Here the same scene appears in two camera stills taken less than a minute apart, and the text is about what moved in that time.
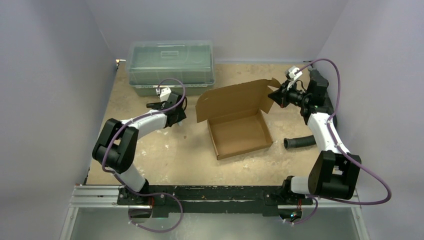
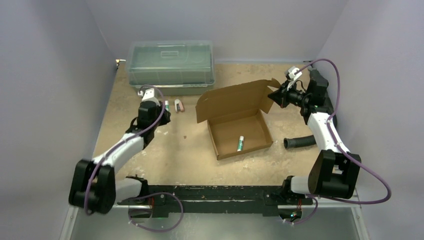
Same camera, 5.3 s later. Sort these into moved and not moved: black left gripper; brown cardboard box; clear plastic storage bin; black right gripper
Moved: black left gripper
Not moved: clear plastic storage bin; brown cardboard box; black right gripper
